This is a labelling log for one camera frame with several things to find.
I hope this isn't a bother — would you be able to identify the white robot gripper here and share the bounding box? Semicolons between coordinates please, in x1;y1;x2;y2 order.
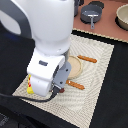
27;49;71;97

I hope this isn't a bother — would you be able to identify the yellow toy butter box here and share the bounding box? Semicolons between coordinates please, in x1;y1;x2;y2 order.
27;74;34;94

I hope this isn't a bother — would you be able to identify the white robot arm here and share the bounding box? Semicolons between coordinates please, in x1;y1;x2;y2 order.
0;0;74;96

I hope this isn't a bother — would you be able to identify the round wooden plate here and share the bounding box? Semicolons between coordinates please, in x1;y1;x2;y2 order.
68;56;83;79

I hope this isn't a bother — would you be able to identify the beige woven placemat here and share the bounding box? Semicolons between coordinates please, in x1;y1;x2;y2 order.
12;33;115;128

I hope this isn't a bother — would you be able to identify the brown toy stove board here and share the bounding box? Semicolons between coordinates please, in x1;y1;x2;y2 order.
73;0;128;42

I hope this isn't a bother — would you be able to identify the black stove burner disc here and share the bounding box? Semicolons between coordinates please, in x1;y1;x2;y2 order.
88;1;104;9

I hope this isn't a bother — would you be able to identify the beige bowl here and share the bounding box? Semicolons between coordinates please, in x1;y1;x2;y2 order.
116;4;128;30

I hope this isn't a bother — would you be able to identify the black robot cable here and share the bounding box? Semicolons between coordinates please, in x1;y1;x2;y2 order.
0;89;60;103

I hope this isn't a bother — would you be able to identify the fork with wooden handle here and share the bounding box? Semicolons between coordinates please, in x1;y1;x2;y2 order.
66;80;85;90

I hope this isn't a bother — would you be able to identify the knife with wooden handle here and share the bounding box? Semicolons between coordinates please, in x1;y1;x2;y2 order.
77;55;97;63

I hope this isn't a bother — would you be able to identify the grey toy saucepan with handle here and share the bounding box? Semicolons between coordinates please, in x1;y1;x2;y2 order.
80;5;102;29

